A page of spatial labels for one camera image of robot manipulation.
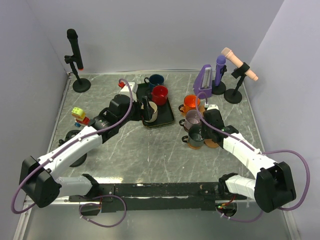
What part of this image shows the cream mug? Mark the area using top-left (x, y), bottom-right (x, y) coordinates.
top-left (141, 101), bottom-right (158, 123)

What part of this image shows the lilac mug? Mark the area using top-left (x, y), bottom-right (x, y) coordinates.
top-left (179, 109), bottom-right (202, 130)

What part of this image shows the light wood coaster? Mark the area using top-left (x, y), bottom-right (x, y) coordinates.
top-left (187, 143), bottom-right (202, 150)
top-left (204, 139), bottom-right (220, 149)

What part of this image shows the dark green mug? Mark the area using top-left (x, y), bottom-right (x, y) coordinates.
top-left (181, 125), bottom-right (205, 147)

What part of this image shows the orange mug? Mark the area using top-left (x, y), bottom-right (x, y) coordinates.
top-left (178, 94), bottom-right (201, 116)

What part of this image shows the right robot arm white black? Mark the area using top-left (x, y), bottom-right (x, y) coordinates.
top-left (201, 108), bottom-right (297, 213)

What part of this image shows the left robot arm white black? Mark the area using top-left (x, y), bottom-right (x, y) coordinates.
top-left (19, 94), bottom-right (155, 208)

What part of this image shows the red mug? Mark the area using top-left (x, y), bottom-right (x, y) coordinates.
top-left (151, 85), bottom-right (169, 106)

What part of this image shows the black serving tray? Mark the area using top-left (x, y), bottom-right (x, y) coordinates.
top-left (136, 83), bottom-right (175, 128)

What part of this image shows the blue mug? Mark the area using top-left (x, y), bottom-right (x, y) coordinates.
top-left (144, 74), bottom-right (165, 92)

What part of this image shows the purple microphone black stand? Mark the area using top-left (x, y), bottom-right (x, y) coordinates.
top-left (211, 65), bottom-right (227, 95)

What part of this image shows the purple metronome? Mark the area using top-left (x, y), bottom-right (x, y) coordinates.
top-left (193, 64), bottom-right (213, 99)

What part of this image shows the colourful toy block figure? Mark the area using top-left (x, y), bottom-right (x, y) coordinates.
top-left (71, 107), bottom-right (90, 128)

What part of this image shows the left black microphone stand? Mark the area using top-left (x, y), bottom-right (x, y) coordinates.
top-left (64, 55), bottom-right (91, 93)

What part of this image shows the black round stand base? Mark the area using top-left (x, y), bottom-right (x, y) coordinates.
top-left (58, 130), bottom-right (87, 168)

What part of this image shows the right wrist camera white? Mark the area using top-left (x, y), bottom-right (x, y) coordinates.
top-left (204, 102), bottom-right (219, 111)

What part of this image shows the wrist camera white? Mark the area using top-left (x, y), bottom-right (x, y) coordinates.
top-left (118, 81), bottom-right (138, 96)
top-left (204, 102), bottom-right (219, 111)

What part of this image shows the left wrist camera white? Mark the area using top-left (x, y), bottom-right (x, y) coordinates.
top-left (118, 81), bottom-right (138, 96)

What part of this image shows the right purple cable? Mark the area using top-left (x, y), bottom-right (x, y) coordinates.
top-left (195, 91), bottom-right (311, 223)

